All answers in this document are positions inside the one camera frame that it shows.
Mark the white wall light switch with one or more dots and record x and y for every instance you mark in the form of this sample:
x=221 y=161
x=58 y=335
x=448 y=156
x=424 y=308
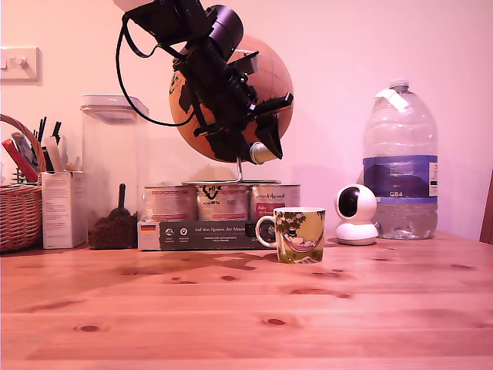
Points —
x=19 y=65

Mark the blue packet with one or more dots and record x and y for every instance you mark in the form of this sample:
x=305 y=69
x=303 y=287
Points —
x=23 y=144

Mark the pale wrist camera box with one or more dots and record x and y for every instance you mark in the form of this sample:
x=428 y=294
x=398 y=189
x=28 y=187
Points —
x=248 y=63

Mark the dark scoop in jar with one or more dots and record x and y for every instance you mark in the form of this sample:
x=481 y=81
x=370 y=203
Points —
x=122 y=196

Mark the white upright carton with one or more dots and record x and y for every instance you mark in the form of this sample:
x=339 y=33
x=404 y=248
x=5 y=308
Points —
x=61 y=212

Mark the dark coffee beans heap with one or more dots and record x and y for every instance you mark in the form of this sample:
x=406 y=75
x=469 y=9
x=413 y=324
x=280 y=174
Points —
x=111 y=233

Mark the silver coffee capsule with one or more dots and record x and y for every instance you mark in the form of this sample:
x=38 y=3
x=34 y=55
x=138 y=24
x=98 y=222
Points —
x=261 y=153

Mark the dark flat printed carton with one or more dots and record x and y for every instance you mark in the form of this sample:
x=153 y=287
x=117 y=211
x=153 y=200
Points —
x=208 y=235

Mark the clear storage jar with lid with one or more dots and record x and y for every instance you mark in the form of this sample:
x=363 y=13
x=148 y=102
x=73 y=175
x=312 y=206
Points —
x=109 y=154

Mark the small white round camera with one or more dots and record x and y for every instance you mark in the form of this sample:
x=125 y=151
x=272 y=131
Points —
x=356 y=225

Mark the large clear water bottle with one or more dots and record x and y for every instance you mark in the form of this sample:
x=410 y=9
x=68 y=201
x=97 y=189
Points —
x=400 y=177

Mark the red packet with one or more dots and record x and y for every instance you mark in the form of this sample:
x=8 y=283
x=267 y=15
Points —
x=17 y=158

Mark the orange globe on metal stand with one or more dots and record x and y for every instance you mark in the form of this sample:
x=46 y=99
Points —
x=277 y=69

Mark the black straw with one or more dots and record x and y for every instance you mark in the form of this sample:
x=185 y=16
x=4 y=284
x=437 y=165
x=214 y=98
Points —
x=41 y=129
x=56 y=133

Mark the green illustrated coffee mug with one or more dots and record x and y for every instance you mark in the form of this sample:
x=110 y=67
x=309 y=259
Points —
x=302 y=237

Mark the white paper packets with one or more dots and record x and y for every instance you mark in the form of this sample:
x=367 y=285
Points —
x=52 y=154

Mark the labelled metal tin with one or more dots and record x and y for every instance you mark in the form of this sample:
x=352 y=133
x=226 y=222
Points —
x=222 y=204
x=269 y=196
x=169 y=204

